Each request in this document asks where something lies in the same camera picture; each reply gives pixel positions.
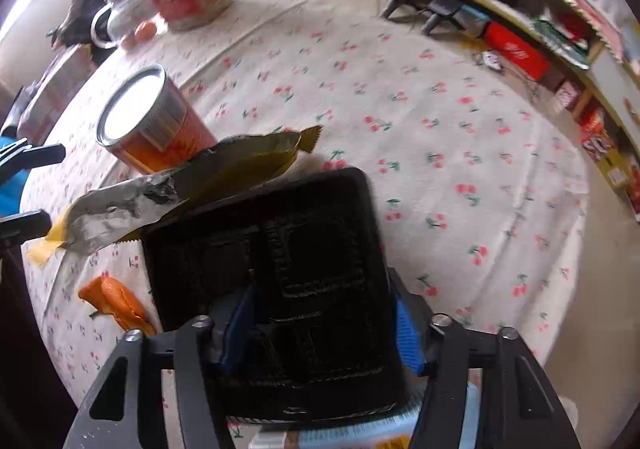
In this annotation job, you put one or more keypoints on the long wooden tv cabinet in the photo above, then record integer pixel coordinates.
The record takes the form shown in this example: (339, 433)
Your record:
(565, 32)

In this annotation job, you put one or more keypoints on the orange peel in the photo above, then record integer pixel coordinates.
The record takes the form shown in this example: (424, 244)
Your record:
(112, 298)

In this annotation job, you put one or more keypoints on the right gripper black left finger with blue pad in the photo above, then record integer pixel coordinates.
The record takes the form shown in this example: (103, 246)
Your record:
(181, 387)

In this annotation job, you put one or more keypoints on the cherry print tablecloth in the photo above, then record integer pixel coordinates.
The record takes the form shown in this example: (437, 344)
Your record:
(478, 199)

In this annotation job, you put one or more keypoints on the yellow snack bag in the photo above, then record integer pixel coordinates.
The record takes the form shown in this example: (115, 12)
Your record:
(119, 213)

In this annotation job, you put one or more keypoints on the red metal can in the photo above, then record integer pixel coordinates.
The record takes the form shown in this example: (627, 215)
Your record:
(149, 125)

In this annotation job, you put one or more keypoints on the light blue milk carton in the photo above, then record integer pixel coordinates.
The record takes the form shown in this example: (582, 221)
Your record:
(390, 430)

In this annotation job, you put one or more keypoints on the glass pitcher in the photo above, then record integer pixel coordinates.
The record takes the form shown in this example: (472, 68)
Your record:
(117, 21)

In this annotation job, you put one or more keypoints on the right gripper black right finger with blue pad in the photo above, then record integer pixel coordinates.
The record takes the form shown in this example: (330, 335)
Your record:
(483, 390)

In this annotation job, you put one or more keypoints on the black plastic food tray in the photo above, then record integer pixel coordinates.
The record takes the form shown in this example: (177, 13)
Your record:
(294, 278)

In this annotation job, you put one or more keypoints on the red flat box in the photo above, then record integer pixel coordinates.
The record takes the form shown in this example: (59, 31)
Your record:
(526, 57)

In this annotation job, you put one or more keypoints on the yellow cardboard box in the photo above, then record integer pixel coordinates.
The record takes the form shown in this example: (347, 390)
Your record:
(619, 166)

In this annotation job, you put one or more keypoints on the small orange fruit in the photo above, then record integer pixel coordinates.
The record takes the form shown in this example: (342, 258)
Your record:
(145, 32)

